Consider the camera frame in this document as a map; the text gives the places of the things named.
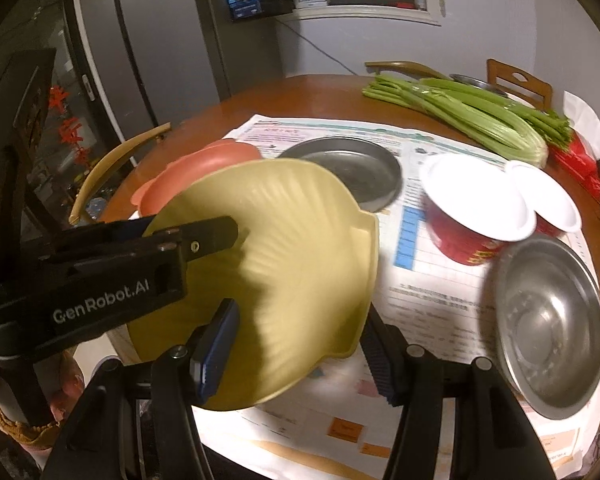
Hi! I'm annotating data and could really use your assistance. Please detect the wooden chair backrest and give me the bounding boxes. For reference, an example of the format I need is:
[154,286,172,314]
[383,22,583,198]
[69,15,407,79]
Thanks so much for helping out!
[486,58,554,110]

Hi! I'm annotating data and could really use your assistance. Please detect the steel plate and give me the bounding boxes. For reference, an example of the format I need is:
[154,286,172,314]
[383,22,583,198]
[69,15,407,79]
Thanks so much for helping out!
[278,136,405,213]

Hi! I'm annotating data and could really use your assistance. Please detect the blue box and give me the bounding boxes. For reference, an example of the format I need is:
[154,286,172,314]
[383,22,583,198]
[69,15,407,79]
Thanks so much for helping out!
[224,0,261,21]

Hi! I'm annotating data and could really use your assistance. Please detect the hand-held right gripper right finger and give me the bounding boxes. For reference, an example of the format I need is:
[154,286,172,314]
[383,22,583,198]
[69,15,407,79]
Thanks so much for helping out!
[360,305,543,480]

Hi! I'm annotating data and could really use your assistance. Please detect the dark glass cabinet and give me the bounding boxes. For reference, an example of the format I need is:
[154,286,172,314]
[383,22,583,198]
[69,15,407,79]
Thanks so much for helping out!
[0,0,131,241]

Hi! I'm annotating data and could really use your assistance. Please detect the yellow shell-shaped plate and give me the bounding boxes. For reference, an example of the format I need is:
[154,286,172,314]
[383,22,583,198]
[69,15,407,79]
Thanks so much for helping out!
[126,157,381,412]

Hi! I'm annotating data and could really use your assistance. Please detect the dark curved panel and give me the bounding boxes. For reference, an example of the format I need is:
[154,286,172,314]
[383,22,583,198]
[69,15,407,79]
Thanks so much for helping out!
[0,50,58,281]

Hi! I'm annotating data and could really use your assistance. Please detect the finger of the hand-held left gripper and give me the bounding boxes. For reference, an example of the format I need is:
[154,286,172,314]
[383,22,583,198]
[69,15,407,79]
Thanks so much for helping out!
[100,214,156,241]
[179,215,241,262]

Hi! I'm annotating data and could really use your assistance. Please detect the red tissue pack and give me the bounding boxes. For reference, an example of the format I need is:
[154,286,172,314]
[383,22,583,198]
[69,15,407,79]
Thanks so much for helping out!
[550,130,600,196]

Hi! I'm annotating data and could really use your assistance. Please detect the celery bunch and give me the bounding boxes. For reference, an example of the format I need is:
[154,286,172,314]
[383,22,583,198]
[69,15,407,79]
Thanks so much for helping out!
[362,74,573,168]

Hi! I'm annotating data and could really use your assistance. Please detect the curved-back wooden chair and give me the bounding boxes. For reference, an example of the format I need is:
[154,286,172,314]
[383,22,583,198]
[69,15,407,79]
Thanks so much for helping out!
[364,61,448,82]
[69,122,172,225]

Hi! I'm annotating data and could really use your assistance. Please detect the white tissue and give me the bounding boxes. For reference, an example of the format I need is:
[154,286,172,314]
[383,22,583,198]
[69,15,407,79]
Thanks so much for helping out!
[562,91,600,161]

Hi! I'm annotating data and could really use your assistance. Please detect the grey refrigerator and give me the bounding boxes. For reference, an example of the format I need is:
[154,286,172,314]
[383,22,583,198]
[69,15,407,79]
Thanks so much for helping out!
[62,0,231,143]

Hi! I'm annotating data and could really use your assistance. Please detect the small red paper bowl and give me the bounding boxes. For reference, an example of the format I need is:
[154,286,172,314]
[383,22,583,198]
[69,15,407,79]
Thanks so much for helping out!
[505,160,582,238]

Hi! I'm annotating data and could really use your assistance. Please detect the small metal dish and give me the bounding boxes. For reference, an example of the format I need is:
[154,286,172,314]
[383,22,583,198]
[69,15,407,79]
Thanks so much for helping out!
[449,73,511,98]

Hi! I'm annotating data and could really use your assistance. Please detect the printed worksheet sheets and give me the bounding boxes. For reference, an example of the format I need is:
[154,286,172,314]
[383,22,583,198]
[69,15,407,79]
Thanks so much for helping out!
[190,112,600,478]

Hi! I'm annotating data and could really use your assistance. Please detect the steel bowl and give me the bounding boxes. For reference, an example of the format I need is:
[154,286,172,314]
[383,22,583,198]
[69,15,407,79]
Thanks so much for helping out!
[492,232,600,421]

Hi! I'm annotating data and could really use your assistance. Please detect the person's left hand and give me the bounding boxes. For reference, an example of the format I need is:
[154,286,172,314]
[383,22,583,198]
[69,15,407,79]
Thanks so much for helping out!
[0,352,83,426]

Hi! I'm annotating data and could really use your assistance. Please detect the pink plastic plate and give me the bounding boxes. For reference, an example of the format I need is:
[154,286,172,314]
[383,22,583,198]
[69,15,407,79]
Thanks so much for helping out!
[131,139,263,216]

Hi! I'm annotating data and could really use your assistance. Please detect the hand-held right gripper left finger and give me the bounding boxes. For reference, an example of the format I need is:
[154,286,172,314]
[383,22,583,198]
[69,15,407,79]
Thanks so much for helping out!
[40,297,243,480]

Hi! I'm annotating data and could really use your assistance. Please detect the thin wall cable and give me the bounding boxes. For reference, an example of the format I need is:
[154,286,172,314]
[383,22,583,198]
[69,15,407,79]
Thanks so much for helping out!
[275,17,361,77]

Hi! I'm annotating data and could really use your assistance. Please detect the red paper decoration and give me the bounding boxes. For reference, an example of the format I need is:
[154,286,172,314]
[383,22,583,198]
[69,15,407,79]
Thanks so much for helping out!
[47,85,93,166]

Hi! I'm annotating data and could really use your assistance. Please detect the large red paper bowl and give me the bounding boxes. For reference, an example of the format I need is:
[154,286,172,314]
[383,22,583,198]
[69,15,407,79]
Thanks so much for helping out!
[419,152,537,266]

